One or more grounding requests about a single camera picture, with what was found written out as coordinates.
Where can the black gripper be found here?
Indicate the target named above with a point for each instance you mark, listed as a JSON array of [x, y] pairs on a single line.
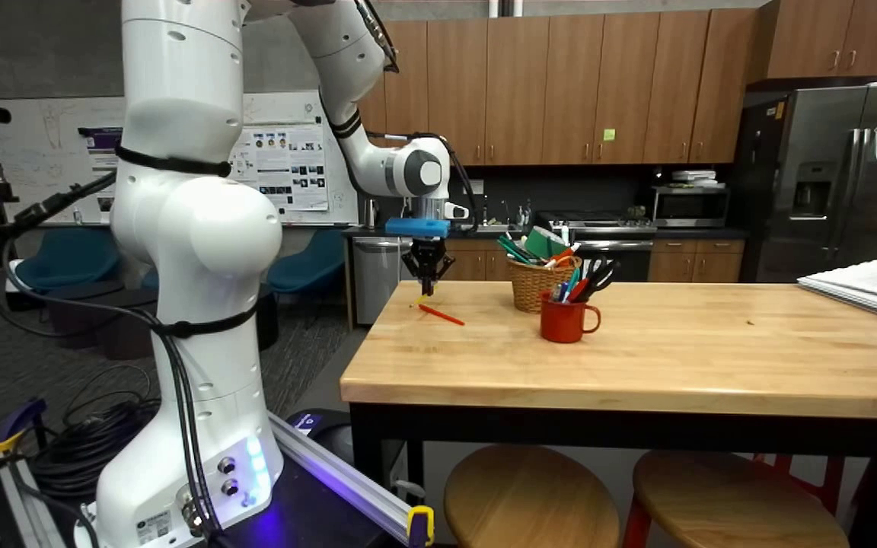
[[426, 256]]

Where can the orange-red pen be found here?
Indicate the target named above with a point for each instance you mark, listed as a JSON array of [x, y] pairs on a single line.
[[441, 314]]

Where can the aluminium robot base platform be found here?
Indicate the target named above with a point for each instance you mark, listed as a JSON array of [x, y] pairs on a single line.
[[357, 487]]

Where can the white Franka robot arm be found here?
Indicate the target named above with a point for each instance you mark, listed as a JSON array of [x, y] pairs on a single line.
[[196, 245]]

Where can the silver trash can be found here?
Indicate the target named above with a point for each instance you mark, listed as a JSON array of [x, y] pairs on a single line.
[[379, 279]]

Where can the brown base cabinet beside oven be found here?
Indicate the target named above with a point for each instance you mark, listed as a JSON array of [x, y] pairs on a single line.
[[479, 263]]

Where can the wicker basket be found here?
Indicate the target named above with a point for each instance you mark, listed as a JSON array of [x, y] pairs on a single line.
[[533, 290]]

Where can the green paper packets bundle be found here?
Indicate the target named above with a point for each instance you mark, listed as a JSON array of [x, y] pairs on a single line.
[[532, 245]]

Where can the blue chair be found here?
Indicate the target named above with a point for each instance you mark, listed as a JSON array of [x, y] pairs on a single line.
[[67, 263], [306, 263]]

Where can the red mug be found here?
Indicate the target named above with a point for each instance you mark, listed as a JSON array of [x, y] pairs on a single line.
[[563, 321]]

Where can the bunch of coloured markers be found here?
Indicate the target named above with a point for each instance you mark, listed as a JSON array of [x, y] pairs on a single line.
[[586, 279]]

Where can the whiteboard with printed sheets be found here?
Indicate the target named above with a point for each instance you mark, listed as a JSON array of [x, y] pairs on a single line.
[[288, 172]]

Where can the stainless steel oven range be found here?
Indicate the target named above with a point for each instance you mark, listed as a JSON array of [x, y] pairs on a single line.
[[625, 260]]

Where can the green sticky note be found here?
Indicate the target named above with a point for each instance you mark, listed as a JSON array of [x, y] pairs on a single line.
[[611, 135]]

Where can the round wooden stool red legs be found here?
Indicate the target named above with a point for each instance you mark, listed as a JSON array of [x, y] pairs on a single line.
[[732, 505], [532, 503]]

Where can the yellow clamp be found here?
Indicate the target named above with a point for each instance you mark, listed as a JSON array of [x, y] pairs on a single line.
[[417, 526]]

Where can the wooden table black legs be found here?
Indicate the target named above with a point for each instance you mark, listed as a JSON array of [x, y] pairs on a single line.
[[661, 354]]

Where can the brown base cabinet by refrigerator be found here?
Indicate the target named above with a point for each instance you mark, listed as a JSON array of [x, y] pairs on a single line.
[[698, 260]]

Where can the microwave oven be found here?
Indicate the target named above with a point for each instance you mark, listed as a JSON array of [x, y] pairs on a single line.
[[688, 206]]

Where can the stainless steel refrigerator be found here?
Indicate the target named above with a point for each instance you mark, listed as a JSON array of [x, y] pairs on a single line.
[[835, 192]]

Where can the white paper stack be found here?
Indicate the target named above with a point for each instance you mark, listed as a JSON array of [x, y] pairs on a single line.
[[870, 286]]

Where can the brown cabinet above refrigerator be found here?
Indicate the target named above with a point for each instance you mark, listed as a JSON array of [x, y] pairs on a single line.
[[835, 41]]

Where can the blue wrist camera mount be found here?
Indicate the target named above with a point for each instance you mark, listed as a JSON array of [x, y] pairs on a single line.
[[417, 227]]

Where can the long brown wall cabinets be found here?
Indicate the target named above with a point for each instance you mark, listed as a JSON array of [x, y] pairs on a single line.
[[560, 92]]

